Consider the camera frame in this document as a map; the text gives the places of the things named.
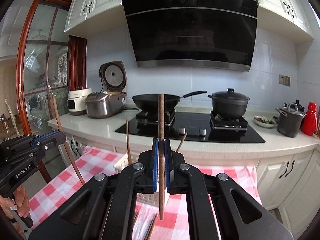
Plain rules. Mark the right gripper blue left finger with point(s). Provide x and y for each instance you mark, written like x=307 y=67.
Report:
x=154 y=162

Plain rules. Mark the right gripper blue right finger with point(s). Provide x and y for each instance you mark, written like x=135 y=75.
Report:
x=168 y=164

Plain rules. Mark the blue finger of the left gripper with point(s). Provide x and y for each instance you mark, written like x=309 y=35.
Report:
x=45 y=136
x=49 y=143

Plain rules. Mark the person's left hand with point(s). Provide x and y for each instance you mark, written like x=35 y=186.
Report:
x=20 y=200

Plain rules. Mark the black gas cooktop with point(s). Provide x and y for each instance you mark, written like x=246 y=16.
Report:
x=194 y=127

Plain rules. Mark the black wok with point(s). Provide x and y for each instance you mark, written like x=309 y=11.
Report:
x=149 y=102

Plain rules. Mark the red white checkered tablecloth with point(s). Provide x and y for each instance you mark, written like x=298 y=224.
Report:
x=98 y=164

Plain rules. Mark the white small cooker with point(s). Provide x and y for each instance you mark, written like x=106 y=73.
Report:
x=76 y=100

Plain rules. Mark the silver open rice cooker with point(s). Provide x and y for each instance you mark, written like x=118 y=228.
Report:
x=112 y=98

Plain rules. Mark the black lidded pot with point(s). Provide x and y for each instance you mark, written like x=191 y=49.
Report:
x=229 y=104

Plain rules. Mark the red framed glass door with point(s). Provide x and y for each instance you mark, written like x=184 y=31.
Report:
x=47 y=67

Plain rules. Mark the small white dish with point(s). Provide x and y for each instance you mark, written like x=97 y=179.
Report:
x=264 y=122

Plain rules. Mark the black range hood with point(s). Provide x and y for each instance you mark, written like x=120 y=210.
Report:
x=194 y=33

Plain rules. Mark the grey lidded stockpot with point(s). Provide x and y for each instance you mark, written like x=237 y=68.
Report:
x=290 y=118

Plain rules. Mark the white lower cabinets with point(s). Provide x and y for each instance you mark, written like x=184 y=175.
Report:
x=287 y=171

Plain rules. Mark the red thermos bottle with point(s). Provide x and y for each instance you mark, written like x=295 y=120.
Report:
x=310 y=121

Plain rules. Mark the white upper left cabinet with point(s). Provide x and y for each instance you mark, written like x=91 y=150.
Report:
x=88 y=17

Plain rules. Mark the white cabinet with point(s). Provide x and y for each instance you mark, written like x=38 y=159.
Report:
x=286 y=18
x=88 y=17

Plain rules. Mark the white upper right cabinet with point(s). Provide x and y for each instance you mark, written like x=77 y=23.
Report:
x=286 y=18

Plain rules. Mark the wall switch plate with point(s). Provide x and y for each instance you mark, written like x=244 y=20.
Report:
x=284 y=80

